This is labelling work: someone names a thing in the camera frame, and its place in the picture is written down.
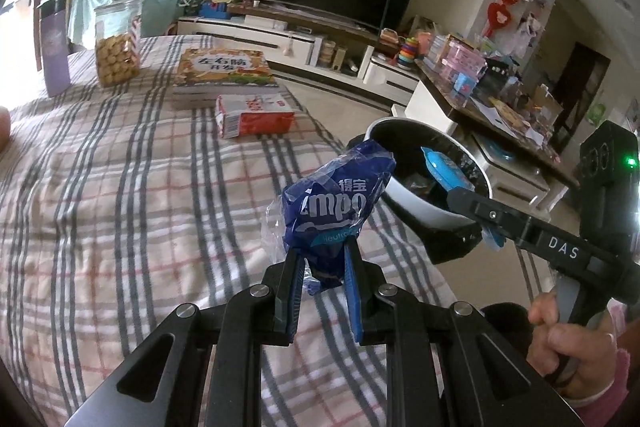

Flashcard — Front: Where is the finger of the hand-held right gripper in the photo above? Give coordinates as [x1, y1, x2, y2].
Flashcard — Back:
[445, 189, 532, 249]

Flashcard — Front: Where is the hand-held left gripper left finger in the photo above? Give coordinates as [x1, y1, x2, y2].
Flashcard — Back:
[65, 249, 307, 427]

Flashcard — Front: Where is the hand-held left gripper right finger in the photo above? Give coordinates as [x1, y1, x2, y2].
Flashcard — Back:
[342, 244, 551, 427]

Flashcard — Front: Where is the blue snack wrapper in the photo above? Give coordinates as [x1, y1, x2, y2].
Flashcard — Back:
[420, 147, 506, 251]

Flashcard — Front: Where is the white round trash bin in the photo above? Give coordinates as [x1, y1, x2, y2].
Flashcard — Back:
[347, 117, 496, 266]

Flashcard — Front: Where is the blue tissue packet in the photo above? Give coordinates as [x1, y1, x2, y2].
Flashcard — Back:
[265, 139, 398, 296]

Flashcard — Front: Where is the person's right hand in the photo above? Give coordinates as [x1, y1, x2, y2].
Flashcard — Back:
[527, 293, 631, 403]

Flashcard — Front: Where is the blue bowl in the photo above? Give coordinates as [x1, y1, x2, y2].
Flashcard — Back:
[477, 142, 516, 163]

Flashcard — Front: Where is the patterned flat tray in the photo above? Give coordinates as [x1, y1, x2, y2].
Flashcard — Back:
[487, 99, 531, 130]

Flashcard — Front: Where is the white paper sheet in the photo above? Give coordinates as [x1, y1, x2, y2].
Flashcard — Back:
[472, 99, 516, 128]

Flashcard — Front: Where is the cluttered wooden side table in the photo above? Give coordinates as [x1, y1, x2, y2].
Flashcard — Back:
[392, 57, 582, 214]

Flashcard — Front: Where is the blue toy box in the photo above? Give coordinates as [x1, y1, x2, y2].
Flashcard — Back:
[452, 72, 479, 97]

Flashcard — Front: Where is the dark wooden door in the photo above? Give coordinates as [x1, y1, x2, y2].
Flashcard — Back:
[552, 42, 612, 148]

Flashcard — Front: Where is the black basket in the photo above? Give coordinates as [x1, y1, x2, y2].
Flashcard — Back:
[472, 62, 521, 103]

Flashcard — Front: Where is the pink plastic box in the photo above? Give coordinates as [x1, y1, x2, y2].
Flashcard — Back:
[440, 42, 489, 80]

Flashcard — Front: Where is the red and white carton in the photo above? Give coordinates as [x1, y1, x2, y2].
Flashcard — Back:
[215, 93, 296, 139]

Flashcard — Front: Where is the plaid cloth covered furniture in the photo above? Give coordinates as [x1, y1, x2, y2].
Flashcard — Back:
[0, 34, 551, 427]

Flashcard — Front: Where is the orange picture box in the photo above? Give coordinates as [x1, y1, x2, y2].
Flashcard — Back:
[175, 48, 279, 88]

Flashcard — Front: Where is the white television cabinet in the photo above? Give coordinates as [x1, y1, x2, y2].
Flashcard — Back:
[177, 2, 422, 100]

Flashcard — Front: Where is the clear cookie jar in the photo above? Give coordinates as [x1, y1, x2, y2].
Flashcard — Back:
[94, 0, 144, 88]

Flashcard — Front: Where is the orange round object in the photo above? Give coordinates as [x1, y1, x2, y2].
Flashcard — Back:
[0, 106, 12, 156]

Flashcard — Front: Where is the purple tall box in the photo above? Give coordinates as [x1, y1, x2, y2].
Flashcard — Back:
[36, 0, 71, 98]

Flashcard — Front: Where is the rainbow stacking ring toy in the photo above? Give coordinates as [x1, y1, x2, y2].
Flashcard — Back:
[397, 38, 420, 70]

